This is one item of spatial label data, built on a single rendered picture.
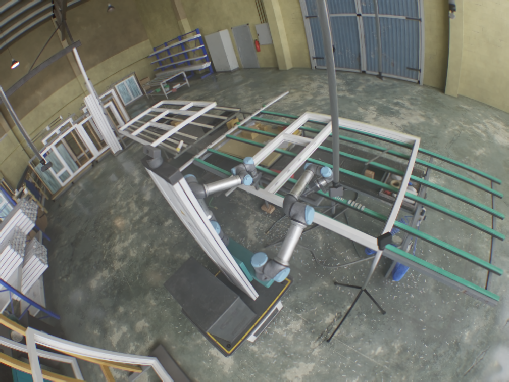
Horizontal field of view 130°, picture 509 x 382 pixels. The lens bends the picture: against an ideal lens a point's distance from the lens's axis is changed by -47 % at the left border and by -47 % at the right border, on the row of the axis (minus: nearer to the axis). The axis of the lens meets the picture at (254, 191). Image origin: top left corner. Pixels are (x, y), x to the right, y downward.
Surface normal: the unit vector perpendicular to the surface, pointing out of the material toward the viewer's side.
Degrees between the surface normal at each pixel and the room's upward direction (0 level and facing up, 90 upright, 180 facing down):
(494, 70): 90
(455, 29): 90
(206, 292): 0
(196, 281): 0
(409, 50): 90
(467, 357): 0
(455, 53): 90
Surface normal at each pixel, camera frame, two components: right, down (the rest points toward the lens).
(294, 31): -0.66, 0.63
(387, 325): -0.24, -0.70
